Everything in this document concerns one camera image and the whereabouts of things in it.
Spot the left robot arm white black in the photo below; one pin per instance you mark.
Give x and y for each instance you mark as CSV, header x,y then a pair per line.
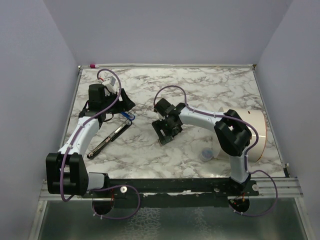
x,y
66,172

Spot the blue stapler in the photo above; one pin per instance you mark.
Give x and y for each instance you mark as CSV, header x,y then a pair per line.
x,y
130,116

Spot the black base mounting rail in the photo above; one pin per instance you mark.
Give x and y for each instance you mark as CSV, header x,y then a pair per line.
x,y
172,192

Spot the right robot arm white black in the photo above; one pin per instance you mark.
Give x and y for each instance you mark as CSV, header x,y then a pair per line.
x,y
232,133

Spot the aluminium frame rail front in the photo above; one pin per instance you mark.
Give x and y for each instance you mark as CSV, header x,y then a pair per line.
x,y
286,188

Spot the black stapler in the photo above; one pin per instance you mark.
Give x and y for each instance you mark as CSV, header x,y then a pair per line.
x,y
111,138

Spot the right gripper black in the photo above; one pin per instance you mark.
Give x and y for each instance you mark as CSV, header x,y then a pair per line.
x,y
158,126

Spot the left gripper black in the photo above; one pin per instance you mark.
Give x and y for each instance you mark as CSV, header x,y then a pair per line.
x,y
125,105

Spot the clear jar of paper clips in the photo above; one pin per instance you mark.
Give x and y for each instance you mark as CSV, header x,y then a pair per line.
x,y
206,154

